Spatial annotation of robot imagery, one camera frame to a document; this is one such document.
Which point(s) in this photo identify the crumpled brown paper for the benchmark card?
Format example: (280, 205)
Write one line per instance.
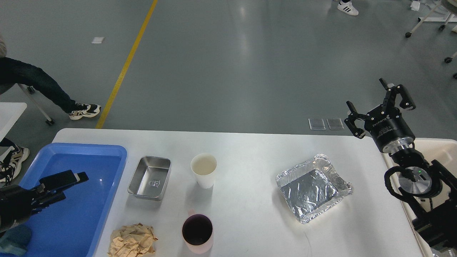
(136, 240)

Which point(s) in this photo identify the clear floor plate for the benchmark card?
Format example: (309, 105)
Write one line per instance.
(335, 124)
(317, 124)

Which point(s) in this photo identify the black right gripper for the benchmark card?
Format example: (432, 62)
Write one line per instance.
(391, 128)

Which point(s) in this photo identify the clear floor plate left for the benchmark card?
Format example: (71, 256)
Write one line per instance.
(317, 124)

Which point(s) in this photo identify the person with white sneakers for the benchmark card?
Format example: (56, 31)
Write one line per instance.
(347, 7)

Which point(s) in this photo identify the aluminium foil tray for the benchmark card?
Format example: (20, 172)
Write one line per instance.
(312, 187)

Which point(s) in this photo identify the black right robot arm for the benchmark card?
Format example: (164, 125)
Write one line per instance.
(428, 188)

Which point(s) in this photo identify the white paper by rack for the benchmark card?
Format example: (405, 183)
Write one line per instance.
(415, 5)

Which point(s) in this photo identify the beige plastic bin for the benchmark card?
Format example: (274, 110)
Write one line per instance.
(444, 151)

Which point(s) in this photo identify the stainless steel rectangular container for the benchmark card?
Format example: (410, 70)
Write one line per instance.
(150, 178)

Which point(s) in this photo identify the clear floor plate right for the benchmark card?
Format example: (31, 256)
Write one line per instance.
(335, 124)

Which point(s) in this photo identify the white side table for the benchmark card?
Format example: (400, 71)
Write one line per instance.
(9, 114)

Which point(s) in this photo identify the pink mug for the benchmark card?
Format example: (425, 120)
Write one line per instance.
(198, 232)

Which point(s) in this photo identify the white paper cup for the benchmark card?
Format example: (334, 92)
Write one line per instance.
(204, 167)

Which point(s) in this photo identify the white wheeled rack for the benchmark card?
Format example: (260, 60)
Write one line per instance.
(423, 47)

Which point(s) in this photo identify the person in beige sweater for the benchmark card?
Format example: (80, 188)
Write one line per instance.
(17, 72)

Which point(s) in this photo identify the white rolling chair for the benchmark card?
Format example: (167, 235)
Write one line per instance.
(29, 91)

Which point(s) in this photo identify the blue plastic tray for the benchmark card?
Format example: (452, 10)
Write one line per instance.
(73, 227)

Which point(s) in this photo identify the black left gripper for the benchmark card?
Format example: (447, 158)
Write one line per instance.
(17, 204)

